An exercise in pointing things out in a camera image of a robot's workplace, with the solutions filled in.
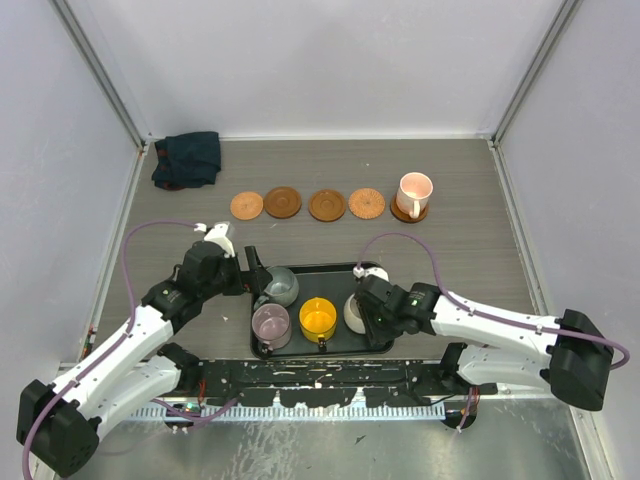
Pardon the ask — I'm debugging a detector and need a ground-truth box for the grey ceramic mug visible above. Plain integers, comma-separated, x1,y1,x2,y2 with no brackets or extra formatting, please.
254,266,299,309

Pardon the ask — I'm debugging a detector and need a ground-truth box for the cream ceramic mug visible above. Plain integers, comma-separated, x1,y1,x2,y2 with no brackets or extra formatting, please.
343,295,366,335

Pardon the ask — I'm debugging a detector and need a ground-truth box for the lilac ceramic mug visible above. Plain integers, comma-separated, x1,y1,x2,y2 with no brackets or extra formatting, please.
251,303,292,356

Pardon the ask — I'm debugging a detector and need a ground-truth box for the yellow ceramic mug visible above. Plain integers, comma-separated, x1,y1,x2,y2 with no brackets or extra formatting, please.
299,297,337,353

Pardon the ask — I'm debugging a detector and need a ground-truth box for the woven rattan coaster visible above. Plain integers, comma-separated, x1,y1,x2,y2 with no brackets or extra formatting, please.
348,188,386,220
230,191,264,221

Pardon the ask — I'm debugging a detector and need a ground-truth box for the brown wooden saucer coaster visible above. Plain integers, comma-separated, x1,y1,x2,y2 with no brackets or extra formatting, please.
390,195,430,224
308,189,347,222
264,186,302,219

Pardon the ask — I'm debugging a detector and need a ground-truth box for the pink ceramic mug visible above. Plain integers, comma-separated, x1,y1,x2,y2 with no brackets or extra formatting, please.
396,172,434,220

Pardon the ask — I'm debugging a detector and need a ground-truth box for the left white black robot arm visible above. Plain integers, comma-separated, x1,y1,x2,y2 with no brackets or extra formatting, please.
16,241,271,477

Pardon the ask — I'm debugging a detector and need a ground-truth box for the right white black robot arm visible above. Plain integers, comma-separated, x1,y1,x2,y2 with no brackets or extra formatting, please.
354,268,614,411

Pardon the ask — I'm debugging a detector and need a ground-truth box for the black serving tray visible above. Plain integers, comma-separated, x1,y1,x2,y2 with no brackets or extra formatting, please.
250,263,394,360

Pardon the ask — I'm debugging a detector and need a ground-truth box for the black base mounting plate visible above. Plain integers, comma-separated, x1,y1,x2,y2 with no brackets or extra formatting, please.
164,360,469,408

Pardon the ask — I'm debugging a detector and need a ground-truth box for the dark blue folded cloth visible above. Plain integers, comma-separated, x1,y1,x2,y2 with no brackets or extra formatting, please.
151,131,222,191

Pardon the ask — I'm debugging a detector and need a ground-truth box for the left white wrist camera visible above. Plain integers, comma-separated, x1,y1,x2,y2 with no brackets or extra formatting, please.
194,221,236,258

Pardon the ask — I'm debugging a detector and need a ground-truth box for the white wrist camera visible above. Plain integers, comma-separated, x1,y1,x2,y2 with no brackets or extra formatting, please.
194,221,236,258
353,265,389,281

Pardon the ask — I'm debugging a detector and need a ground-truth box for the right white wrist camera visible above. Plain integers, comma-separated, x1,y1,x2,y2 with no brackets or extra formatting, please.
353,265,389,281

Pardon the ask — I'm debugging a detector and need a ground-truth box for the aluminium frame rail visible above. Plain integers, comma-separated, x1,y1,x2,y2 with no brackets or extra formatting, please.
48,357,594,402

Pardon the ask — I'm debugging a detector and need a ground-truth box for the white slotted cable duct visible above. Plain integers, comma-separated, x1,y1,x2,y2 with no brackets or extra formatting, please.
124,403,446,422

